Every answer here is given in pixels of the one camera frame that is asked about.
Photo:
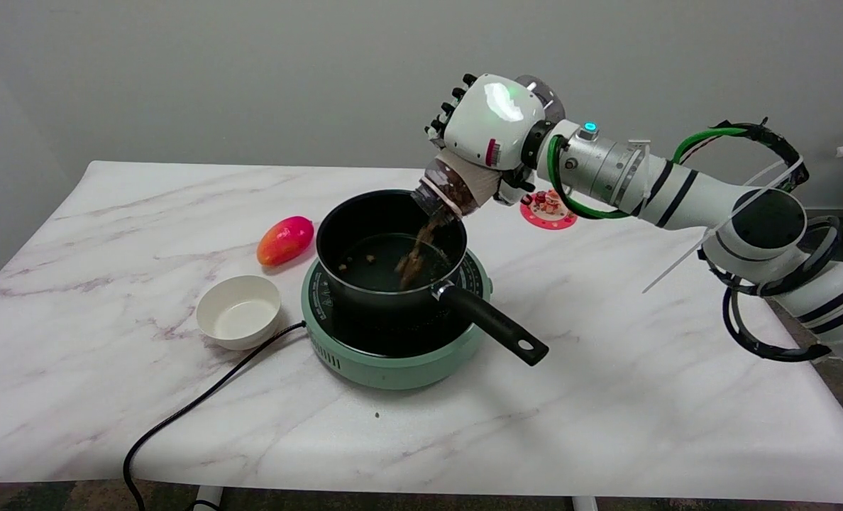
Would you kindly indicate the clear bottle with brown contents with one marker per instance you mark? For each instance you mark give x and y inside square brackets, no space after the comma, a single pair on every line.
[457,186]

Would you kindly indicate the white bowl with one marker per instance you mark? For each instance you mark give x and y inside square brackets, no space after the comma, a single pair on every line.
[239,312]

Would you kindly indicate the green induction cooker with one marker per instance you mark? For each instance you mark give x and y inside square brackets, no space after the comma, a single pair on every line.
[393,355]

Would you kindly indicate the red orange mango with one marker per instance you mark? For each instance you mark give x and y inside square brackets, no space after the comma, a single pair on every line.
[284,240]

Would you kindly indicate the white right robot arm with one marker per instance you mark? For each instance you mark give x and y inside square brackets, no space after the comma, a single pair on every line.
[712,206]

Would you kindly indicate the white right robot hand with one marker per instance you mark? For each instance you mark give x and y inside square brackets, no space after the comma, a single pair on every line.
[489,128]

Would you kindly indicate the white table leg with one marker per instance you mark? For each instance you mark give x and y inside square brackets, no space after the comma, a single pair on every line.
[585,503]
[207,498]

